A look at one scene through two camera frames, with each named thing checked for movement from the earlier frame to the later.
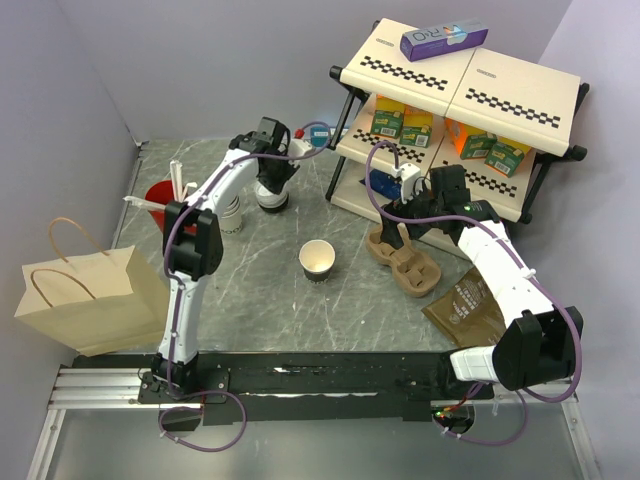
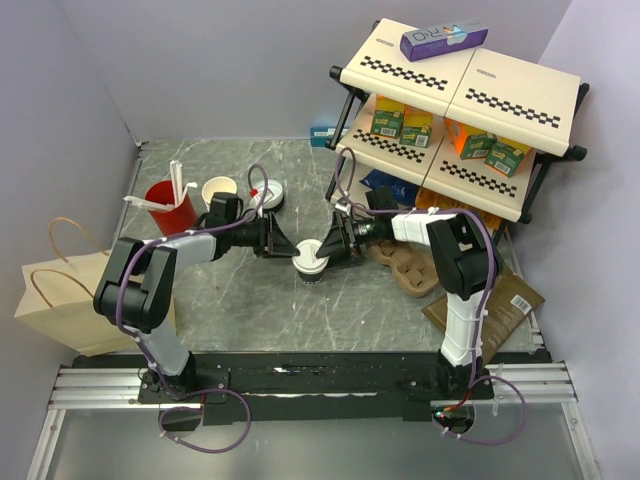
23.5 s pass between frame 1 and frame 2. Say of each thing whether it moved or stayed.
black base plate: stayed
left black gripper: moved
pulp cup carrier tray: stayed
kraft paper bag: stayed
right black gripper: moved
